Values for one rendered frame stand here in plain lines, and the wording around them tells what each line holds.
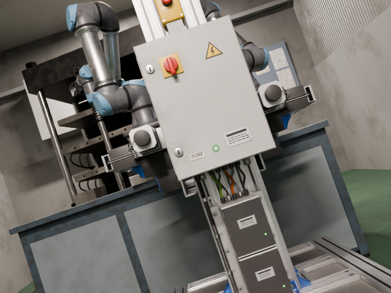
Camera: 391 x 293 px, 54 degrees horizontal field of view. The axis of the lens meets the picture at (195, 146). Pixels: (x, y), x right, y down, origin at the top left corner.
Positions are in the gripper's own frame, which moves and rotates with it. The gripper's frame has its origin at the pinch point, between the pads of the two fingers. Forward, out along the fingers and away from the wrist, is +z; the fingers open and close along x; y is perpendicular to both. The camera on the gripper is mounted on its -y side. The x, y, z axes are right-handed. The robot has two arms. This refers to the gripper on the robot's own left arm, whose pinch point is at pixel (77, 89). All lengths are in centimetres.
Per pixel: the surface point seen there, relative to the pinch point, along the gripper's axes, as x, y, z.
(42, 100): -9, -26, 103
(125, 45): 54, -51, 54
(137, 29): 64, -61, 47
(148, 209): 27, 79, -3
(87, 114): 23, -8, 94
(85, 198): -1, 63, 32
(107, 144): 32, 22, 82
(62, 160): -2, 26, 103
